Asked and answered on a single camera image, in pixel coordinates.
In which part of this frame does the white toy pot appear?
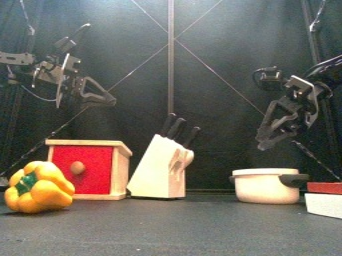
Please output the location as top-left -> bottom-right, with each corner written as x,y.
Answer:
228,167 -> 311,205

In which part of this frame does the red wooden drawer box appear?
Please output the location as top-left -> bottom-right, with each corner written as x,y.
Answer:
44,138 -> 133,201

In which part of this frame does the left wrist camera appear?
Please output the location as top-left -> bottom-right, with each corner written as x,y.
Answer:
52,22 -> 93,56

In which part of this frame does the black handled toy knife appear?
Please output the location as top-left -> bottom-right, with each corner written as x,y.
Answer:
167,117 -> 188,141
181,126 -> 201,150
160,112 -> 177,138

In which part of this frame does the grey vertical frame pole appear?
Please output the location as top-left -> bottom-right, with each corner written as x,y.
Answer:
167,0 -> 176,115

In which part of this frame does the red and white block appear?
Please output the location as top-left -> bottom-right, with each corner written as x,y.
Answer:
303,181 -> 342,220

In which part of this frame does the yellow toy bell pepper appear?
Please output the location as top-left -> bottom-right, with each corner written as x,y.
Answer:
2,160 -> 76,215

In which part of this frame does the white wooden knife block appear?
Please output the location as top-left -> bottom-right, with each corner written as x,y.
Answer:
125,133 -> 196,200

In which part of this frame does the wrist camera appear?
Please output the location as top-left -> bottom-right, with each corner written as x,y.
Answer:
251,65 -> 287,92
52,22 -> 93,56

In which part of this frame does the thin diagonal brace wire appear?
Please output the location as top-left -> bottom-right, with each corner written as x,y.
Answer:
0,0 -> 225,178
129,0 -> 342,183

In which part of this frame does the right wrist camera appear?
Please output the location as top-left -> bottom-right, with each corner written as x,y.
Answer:
251,65 -> 287,92

